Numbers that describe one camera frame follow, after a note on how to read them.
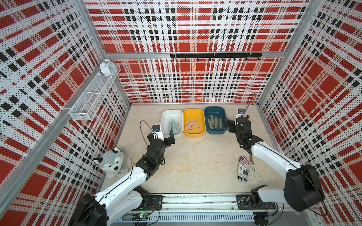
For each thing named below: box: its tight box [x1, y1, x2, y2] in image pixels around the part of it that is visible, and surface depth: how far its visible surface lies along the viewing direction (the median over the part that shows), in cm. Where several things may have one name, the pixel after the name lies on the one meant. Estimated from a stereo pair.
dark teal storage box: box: [204, 106, 227, 135], surface depth 112 cm
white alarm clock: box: [99, 58, 118, 76], surface depth 82 cm
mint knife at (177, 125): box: [175, 121, 180, 133], surface depth 107 cm
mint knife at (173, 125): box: [171, 118, 177, 134], surface depth 107 cm
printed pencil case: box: [237, 155, 249, 183], surface depth 84 cm
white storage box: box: [160, 109, 184, 139], surface depth 110 cm
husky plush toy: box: [93, 145, 132, 179], surface depth 72 cm
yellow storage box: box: [182, 108, 206, 138], surface depth 110 cm
